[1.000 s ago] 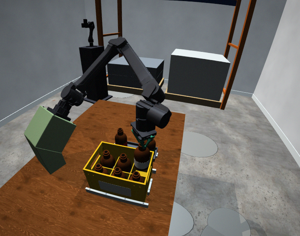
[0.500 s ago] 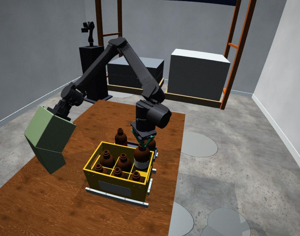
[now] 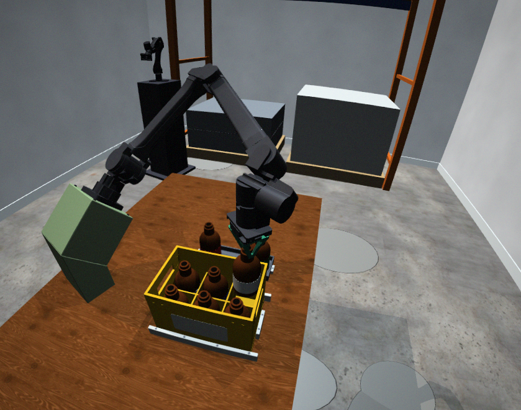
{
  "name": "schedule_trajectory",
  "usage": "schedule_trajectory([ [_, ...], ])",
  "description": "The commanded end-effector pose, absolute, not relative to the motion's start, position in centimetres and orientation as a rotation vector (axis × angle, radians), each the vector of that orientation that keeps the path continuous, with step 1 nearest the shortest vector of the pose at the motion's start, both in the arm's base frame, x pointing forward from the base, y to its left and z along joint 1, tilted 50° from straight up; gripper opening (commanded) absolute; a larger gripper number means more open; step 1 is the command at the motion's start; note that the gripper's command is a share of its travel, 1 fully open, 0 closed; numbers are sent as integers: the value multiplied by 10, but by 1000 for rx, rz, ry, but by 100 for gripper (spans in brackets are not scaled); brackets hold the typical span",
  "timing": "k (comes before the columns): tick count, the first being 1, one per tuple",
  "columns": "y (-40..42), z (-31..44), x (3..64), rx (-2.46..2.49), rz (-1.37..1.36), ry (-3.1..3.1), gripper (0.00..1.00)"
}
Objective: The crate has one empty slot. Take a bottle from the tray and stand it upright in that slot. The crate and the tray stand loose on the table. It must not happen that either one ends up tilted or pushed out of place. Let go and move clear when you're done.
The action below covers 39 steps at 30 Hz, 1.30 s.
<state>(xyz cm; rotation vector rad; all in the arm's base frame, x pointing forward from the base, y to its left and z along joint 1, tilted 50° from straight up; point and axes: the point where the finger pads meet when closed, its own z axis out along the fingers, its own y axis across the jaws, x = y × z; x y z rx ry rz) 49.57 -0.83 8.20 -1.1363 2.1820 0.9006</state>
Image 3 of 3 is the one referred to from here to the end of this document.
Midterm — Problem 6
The brown bottle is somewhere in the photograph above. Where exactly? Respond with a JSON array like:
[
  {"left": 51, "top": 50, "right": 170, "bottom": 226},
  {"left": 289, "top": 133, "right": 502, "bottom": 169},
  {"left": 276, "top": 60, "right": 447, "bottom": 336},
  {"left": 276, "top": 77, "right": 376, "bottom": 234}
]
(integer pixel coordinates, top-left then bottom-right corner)
[
  {"left": 224, "top": 298, "right": 251, "bottom": 318},
  {"left": 252, "top": 242, "right": 271, "bottom": 270},
  {"left": 199, "top": 222, "right": 221, "bottom": 254},
  {"left": 233, "top": 248, "right": 261, "bottom": 298},
  {"left": 202, "top": 266, "right": 229, "bottom": 300},
  {"left": 174, "top": 260, "right": 201, "bottom": 293},
  {"left": 164, "top": 284, "right": 189, "bottom": 304},
  {"left": 193, "top": 290, "right": 220, "bottom": 311}
]

